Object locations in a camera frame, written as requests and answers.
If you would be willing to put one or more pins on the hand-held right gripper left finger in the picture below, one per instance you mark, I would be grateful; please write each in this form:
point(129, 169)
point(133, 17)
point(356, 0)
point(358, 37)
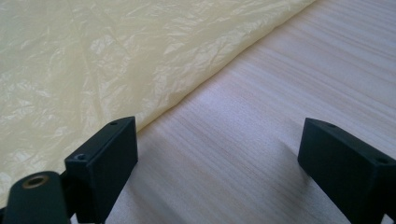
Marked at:
point(102, 161)

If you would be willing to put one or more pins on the pale yellow plastic bag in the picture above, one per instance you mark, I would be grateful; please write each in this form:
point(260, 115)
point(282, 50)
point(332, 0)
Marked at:
point(93, 62)

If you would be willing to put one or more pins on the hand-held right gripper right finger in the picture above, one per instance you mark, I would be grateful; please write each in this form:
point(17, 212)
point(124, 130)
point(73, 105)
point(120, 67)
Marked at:
point(342, 168)

